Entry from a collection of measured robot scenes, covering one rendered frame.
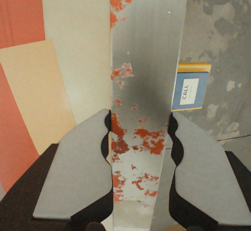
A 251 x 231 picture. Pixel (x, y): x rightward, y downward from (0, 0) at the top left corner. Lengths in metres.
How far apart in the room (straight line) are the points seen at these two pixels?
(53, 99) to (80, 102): 0.02
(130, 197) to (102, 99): 0.09
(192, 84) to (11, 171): 0.41
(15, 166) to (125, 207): 0.13
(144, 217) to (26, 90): 0.15
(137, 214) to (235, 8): 1.73
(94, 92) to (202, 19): 1.51
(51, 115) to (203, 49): 1.57
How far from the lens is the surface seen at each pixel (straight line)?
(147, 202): 0.18
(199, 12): 1.61
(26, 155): 0.22
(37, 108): 0.18
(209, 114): 2.01
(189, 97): 0.51
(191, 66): 0.50
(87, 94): 0.16
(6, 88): 0.18
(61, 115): 0.17
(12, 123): 0.20
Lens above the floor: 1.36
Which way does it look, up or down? 59 degrees down
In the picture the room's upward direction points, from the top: 154 degrees clockwise
